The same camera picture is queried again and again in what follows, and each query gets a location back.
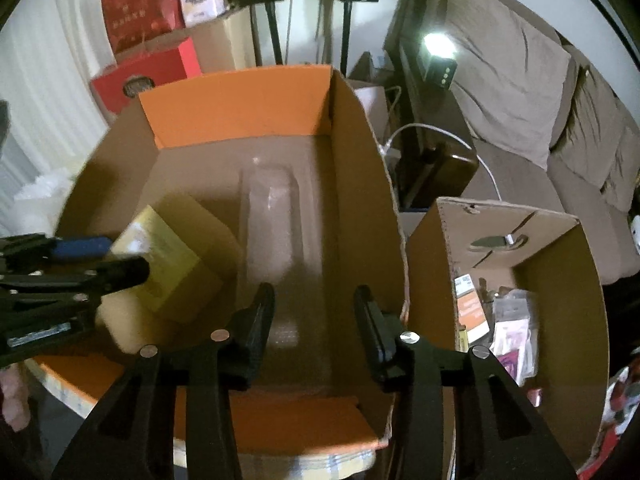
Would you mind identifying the white plastic bag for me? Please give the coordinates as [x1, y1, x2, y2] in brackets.
[14, 170, 77, 233]

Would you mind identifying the clear plastic packet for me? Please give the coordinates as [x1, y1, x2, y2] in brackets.
[487, 290, 539, 382]

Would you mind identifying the large brown sofa cushion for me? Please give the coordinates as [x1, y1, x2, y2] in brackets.
[440, 0, 577, 171]

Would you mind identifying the orange white packet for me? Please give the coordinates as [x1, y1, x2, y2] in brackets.
[454, 274, 491, 353]

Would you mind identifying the small brown sofa cushion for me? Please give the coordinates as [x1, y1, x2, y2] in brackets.
[549, 65, 640, 212]

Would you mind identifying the white cable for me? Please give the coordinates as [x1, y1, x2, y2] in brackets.
[381, 122, 503, 202]

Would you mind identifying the small yellow label box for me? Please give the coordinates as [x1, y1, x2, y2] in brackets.
[99, 194, 242, 323]

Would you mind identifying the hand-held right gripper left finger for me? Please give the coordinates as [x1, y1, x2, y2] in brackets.
[50, 282, 277, 480]

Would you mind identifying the red gift box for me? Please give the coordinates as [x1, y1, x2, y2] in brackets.
[90, 37, 203, 116]

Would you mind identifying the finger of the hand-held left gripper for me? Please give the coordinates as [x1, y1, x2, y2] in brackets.
[0, 234, 114, 263]
[75, 256, 151, 297]

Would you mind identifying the orange flap cardboard box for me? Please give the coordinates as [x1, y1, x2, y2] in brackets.
[30, 65, 412, 461]

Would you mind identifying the black portable lamp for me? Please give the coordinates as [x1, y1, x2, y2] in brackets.
[414, 30, 459, 92]

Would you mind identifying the red patterned cloth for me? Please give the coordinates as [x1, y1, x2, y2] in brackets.
[577, 365, 637, 476]

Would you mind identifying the red paper gift bag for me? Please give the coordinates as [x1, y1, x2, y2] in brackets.
[101, 0, 192, 56]

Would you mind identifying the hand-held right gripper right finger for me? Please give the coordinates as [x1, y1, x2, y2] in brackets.
[353, 285, 581, 480]

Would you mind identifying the brown storage carton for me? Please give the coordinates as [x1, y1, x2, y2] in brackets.
[115, 7, 262, 78]

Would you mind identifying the plain brown cardboard box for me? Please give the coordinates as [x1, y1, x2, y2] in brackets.
[404, 196, 608, 471]

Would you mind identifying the white curtain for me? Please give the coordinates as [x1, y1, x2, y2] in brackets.
[0, 0, 121, 241]

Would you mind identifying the brown sofa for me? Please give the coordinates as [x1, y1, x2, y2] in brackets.
[385, 0, 640, 286]

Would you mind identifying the dark brown case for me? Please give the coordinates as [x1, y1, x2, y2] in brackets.
[400, 141, 480, 211]

